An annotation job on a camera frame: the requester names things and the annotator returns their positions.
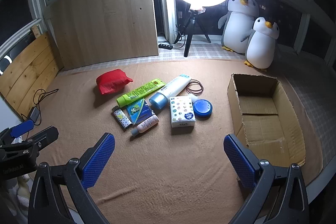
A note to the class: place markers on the large penguin plush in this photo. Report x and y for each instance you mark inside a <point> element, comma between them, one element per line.
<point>236,24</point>

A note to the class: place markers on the patterned tissue pack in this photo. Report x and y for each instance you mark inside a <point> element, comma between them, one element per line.
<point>182,113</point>

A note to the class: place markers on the small wooden block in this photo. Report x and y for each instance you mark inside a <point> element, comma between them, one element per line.
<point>36,31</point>

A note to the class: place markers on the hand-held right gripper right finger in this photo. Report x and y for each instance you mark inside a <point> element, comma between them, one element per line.
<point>240,161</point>

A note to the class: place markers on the white fluffy cloth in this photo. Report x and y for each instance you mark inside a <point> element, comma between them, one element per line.
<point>18,192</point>

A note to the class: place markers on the grey charger adapter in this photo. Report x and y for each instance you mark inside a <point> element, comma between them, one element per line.
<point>34,113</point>

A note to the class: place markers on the white tube with blue cap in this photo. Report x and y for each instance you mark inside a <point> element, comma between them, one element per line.
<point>173,86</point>

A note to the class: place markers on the white window frame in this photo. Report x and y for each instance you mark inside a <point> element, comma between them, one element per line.
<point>169,24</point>

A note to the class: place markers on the blue card packet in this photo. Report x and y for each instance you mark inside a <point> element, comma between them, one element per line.
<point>139,111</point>

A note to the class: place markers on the small pink bottle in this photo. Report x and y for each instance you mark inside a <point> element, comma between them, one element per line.
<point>147,124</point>

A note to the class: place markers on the patterned lighter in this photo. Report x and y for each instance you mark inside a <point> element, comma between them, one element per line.
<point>122,119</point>

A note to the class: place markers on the red cloth pouch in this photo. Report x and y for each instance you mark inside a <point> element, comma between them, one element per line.
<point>113,81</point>

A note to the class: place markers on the black power strip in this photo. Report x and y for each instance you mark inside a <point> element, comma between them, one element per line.
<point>165,46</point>

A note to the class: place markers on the pine plank panel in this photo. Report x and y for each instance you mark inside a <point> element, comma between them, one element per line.
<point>26,74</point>

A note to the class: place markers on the blue round tin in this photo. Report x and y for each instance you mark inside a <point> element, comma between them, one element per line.
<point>202,108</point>

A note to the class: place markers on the light wood laminate board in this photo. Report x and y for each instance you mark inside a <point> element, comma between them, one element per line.
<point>105,16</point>

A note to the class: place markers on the cardboard box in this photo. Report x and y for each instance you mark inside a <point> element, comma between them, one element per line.
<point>262,121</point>

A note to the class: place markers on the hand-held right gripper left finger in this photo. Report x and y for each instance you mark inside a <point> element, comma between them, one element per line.
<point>98,158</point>

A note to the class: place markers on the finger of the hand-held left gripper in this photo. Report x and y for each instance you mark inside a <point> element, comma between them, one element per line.
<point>44,136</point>
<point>23,127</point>

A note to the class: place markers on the black tripod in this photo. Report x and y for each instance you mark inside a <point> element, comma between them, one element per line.
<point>189,37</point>

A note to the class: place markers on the small penguin plush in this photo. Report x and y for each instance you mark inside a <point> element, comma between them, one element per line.
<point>262,48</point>

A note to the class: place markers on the green tube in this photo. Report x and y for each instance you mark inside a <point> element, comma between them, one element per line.
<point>139,92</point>

